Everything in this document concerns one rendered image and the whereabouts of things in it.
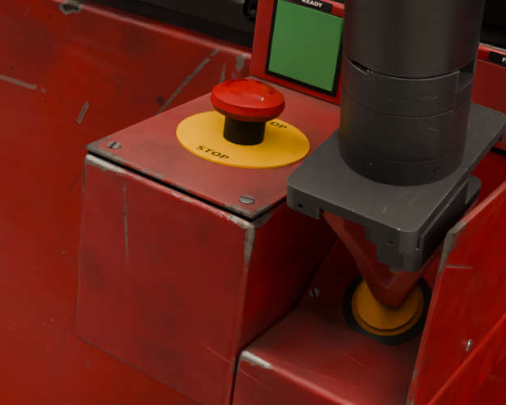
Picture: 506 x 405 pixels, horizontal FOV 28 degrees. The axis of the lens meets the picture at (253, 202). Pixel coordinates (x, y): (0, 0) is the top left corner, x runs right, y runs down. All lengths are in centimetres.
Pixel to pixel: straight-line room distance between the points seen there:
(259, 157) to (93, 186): 9
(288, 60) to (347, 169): 17
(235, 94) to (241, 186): 5
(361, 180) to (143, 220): 12
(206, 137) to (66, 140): 31
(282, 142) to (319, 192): 11
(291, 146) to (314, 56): 8
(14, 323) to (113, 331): 42
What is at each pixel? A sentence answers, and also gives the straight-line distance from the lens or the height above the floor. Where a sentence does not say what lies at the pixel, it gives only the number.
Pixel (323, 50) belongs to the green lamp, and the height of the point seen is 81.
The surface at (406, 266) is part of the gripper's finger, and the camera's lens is 44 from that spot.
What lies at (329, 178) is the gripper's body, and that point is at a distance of 45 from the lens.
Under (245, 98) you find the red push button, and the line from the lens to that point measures 52.
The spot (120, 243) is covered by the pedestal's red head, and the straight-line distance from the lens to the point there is 52.
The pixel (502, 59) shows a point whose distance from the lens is 56.
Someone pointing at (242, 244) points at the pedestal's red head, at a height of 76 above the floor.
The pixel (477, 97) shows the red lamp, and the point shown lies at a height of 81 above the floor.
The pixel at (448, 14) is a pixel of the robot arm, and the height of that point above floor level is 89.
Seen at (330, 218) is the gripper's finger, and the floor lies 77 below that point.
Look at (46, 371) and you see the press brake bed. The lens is 97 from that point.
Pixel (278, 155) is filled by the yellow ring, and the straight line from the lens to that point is 53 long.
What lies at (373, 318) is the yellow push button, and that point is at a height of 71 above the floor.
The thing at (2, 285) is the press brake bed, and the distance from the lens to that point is 95.
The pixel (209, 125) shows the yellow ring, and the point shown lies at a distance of 55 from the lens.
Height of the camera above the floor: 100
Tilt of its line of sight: 27 degrees down
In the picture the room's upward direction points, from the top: 8 degrees clockwise
